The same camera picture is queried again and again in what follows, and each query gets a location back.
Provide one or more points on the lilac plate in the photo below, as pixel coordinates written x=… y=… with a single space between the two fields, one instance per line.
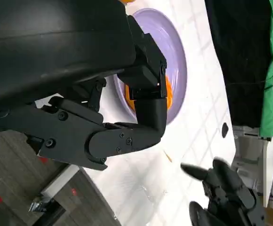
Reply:
x=174 y=58

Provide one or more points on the black backdrop cloth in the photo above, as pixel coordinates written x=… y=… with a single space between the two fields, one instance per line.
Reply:
x=242 y=58

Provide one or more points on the orange and white toy bread roll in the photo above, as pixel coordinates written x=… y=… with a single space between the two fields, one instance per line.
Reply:
x=127 y=1
x=168 y=94

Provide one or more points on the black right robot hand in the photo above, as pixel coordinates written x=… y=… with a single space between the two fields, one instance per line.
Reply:
x=228 y=195

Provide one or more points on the white desk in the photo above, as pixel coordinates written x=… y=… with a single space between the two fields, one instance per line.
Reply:
x=256 y=160

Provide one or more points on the white table leg with caster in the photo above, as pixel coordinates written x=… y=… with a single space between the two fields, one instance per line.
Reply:
x=53 y=188

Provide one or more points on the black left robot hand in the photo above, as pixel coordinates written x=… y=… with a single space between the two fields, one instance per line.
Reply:
x=56 y=58

